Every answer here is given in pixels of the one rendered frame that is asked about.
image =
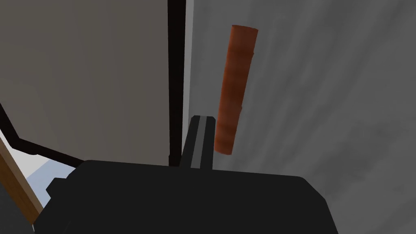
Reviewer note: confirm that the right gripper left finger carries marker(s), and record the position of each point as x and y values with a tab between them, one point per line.
190	146

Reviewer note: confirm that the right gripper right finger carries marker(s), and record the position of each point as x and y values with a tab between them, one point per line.
206	146

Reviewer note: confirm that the grey cupboard door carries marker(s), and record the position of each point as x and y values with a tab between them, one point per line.
325	97

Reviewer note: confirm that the beige cupboard panel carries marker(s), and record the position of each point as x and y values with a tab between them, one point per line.
81	65

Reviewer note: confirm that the brown wooden plank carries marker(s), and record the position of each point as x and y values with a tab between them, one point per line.
18	188

